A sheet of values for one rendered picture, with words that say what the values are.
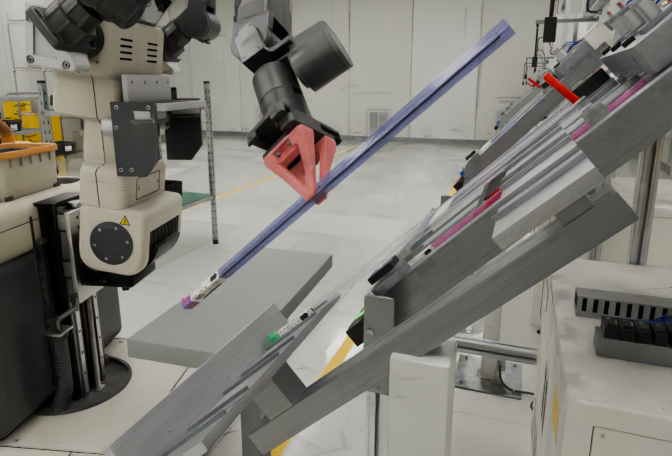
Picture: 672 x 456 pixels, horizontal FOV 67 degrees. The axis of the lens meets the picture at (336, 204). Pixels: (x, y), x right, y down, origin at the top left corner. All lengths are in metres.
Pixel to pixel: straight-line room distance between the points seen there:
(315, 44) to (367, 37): 9.39
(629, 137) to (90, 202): 1.06
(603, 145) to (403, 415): 0.44
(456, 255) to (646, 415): 0.35
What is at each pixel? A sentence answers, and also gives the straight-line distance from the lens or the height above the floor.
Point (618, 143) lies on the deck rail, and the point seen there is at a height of 1.00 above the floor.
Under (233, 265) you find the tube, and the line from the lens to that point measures 0.63.
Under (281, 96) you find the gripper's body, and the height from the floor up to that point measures 1.07.
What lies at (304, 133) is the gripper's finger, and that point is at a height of 1.03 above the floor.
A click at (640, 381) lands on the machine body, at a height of 0.62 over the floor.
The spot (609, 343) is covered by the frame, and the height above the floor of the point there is 0.65.
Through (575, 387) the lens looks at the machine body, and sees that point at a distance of 0.92.
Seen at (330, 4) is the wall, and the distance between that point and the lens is 10.32.
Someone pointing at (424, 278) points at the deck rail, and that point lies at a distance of 0.82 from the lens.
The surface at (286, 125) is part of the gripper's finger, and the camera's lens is 0.56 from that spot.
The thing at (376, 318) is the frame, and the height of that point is 0.72.
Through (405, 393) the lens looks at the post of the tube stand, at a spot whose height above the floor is 0.78.
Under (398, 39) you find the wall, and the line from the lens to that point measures 9.86.
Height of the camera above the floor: 1.08
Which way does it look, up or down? 13 degrees down
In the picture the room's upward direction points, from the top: straight up
